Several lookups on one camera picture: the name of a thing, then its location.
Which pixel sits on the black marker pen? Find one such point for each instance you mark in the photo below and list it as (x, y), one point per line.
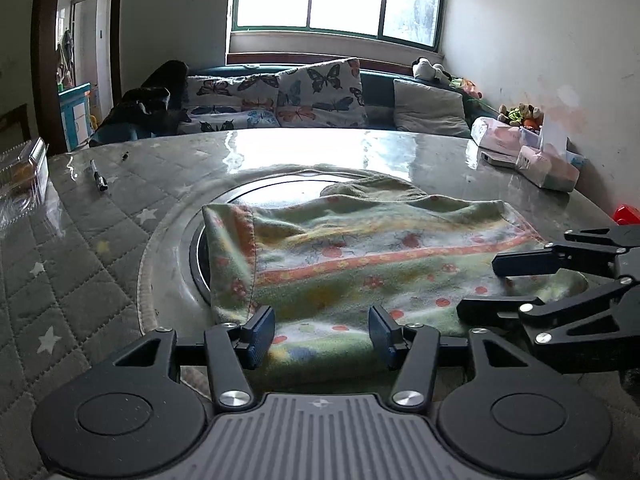
(101, 183)

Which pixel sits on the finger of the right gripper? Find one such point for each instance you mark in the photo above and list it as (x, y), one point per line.
(608, 253)
(604, 312)

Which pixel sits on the red plastic stool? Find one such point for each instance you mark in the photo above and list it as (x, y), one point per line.
(626, 215)

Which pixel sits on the flat dark booklet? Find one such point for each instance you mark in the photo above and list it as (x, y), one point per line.
(499, 160)

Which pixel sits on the clear plastic container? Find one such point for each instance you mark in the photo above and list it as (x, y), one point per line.
(24, 178)

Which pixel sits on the dark wooden door frame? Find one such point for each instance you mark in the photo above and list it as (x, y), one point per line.
(42, 67)

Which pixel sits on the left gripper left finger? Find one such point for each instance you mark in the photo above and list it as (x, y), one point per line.
(233, 348)

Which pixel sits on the large butterfly pillow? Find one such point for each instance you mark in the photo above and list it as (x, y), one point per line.
(322, 95)

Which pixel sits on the grey cushion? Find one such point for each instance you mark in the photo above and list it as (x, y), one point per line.
(425, 109)

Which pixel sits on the patterned green children's jacket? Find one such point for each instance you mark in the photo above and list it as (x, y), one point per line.
(376, 241)

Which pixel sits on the clear plastic storage bin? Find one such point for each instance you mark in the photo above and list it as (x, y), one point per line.
(532, 141)

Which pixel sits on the orange green plush toy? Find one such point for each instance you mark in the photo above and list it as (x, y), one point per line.
(467, 86)

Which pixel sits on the pink tissue pack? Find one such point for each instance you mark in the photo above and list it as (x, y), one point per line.
(492, 135)

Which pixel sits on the colourful plush toys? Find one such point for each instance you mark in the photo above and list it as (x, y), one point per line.
(524, 115)

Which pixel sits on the small butterfly pillow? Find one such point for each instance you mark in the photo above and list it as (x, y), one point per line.
(212, 104)

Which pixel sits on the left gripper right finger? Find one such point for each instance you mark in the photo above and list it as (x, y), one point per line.
(412, 350)

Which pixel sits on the quilted grey star tablecloth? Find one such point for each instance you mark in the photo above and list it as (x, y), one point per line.
(69, 270)

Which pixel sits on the blue white cabinet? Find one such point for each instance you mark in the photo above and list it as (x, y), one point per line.
(75, 114)

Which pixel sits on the white plush toy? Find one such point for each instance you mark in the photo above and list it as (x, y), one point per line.
(423, 69)

